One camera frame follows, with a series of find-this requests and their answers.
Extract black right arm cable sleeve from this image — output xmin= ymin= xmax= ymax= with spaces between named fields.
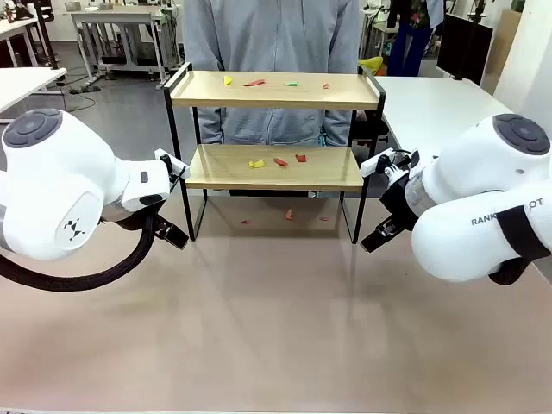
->
xmin=488 ymin=204 xmax=552 ymax=286

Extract background person blue trousers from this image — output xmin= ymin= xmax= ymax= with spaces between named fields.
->
xmin=385 ymin=0 xmax=446 ymax=78

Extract white background table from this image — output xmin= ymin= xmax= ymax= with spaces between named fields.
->
xmin=0 ymin=16 xmax=42 ymax=68

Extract white side table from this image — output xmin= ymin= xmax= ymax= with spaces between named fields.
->
xmin=0 ymin=66 xmax=68 ymax=115

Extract black stand pole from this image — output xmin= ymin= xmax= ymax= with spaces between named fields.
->
xmin=33 ymin=0 xmax=60 ymax=71

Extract brown cardboard board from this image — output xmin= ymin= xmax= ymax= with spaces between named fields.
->
xmin=491 ymin=8 xmax=524 ymax=94

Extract black monitor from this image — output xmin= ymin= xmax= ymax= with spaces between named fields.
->
xmin=436 ymin=12 xmax=494 ymax=87

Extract black office chair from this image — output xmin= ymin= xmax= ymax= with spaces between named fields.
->
xmin=348 ymin=109 xmax=392 ymax=153

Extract person left forearm grey sleeve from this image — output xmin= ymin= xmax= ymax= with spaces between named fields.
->
xmin=323 ymin=109 xmax=359 ymax=147

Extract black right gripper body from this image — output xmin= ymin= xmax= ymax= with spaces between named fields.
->
xmin=378 ymin=172 xmax=422 ymax=230

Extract person torso grey hoodie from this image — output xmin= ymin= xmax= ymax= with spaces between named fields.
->
xmin=182 ymin=0 xmax=361 ymax=147

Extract grey background workbench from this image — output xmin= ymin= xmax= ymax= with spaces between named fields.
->
xmin=70 ymin=4 xmax=170 ymax=85

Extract large white desk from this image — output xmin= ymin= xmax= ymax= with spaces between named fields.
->
xmin=373 ymin=75 xmax=517 ymax=153

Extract yellow-green object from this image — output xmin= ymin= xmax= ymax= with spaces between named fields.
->
xmin=357 ymin=55 xmax=386 ymax=78

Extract two-tier wood shelf black frame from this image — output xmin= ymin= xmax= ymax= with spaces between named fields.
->
xmin=163 ymin=61 xmax=387 ymax=245

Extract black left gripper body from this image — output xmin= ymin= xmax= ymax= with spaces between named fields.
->
xmin=148 ymin=210 xmax=176 ymax=238

